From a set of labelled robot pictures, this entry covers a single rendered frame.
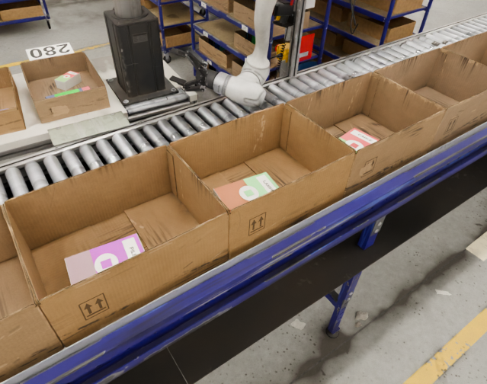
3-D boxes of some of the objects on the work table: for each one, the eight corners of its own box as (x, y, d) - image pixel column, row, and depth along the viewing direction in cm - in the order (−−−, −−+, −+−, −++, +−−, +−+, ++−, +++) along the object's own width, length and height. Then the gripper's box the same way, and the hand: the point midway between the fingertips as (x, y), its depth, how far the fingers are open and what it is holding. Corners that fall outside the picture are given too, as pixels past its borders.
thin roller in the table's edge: (186, 97, 179) (185, 93, 178) (126, 112, 168) (126, 108, 167) (184, 95, 181) (184, 91, 179) (125, 110, 170) (124, 106, 168)
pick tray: (88, 71, 191) (84, 51, 184) (111, 107, 167) (106, 86, 161) (27, 83, 180) (18, 62, 174) (41, 123, 157) (33, 102, 150)
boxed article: (57, 88, 176) (54, 79, 173) (72, 79, 183) (70, 70, 180) (66, 91, 175) (63, 82, 172) (81, 81, 182) (79, 72, 179)
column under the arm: (106, 81, 184) (89, 8, 162) (157, 69, 194) (148, -1, 172) (123, 107, 168) (107, 29, 146) (178, 92, 178) (172, 18, 156)
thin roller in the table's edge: (188, 99, 178) (187, 95, 177) (129, 115, 167) (128, 111, 166) (186, 97, 179) (186, 94, 178) (127, 113, 168) (126, 109, 167)
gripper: (216, 59, 151) (167, 40, 154) (209, 110, 170) (166, 92, 173) (223, 50, 156) (175, 33, 158) (216, 100, 175) (174, 84, 178)
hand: (173, 65), depth 166 cm, fingers open, 13 cm apart
